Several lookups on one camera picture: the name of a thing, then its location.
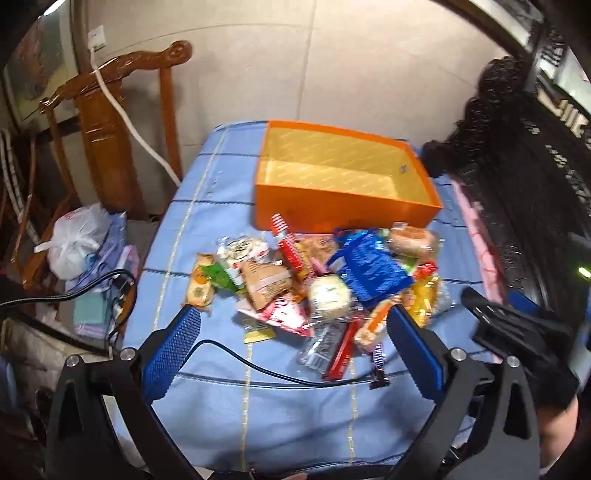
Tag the light blue plastic bag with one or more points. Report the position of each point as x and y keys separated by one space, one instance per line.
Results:
x=113 y=249

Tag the blue snack packet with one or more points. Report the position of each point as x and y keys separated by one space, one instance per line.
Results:
x=369 y=270

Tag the pink cloth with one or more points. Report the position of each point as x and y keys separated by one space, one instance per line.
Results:
x=480 y=244

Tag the yellow green pastry packet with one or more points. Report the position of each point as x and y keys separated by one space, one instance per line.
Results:
x=201 y=286

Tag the white wall outlet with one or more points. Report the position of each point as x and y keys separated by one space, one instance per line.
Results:
x=98 y=39

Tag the black silver snack packet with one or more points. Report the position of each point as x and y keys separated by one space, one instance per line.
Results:
x=321 y=346

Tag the dark carved wooden furniture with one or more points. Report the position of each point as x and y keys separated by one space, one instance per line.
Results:
x=517 y=161

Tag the green snack packet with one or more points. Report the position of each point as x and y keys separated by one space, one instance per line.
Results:
x=221 y=274

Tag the round white cake packet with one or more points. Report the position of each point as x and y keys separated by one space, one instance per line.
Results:
x=328 y=295

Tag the clear packet of white balls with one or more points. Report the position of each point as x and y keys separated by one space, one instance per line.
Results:
x=240 y=249

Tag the orange bread stick packet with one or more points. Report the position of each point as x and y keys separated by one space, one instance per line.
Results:
x=371 y=325

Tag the teal box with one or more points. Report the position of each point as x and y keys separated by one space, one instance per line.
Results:
x=92 y=314

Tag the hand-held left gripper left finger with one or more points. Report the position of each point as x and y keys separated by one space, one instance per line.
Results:
x=171 y=355

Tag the orange cardboard box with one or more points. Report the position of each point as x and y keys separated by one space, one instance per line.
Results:
x=323 y=207

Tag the red cake packet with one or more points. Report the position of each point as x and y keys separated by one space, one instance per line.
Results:
x=427 y=269

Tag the white rack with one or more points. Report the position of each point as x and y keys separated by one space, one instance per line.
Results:
x=14 y=184

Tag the small yellow packet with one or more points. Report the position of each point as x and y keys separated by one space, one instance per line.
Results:
x=258 y=333

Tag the yellow snack packet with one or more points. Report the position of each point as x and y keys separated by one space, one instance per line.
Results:
x=425 y=297

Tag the white plastic bag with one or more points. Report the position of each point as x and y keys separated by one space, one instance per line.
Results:
x=76 y=244

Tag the framed picture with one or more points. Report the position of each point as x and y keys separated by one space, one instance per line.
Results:
x=37 y=64

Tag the red white striped packet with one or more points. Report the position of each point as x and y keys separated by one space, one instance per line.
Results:
x=291 y=249

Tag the blue striped tablecloth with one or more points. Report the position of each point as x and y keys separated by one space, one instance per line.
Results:
x=277 y=415

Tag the clear bread packet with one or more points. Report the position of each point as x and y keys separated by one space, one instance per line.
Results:
x=411 y=241

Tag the brown snack packet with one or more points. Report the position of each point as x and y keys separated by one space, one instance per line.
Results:
x=265 y=286

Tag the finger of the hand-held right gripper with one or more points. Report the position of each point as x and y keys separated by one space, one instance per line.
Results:
x=485 y=304
x=491 y=339

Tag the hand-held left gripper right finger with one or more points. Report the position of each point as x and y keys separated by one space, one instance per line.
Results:
x=415 y=355

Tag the pink white strawberry packet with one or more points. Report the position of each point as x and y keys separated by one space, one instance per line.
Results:
x=281 y=316

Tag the person's right hand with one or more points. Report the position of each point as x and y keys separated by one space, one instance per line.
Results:
x=558 y=434

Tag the dark chocolate bar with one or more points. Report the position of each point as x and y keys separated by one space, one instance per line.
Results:
x=379 y=364

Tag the brown wooden chair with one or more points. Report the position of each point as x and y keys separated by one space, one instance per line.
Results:
x=101 y=120

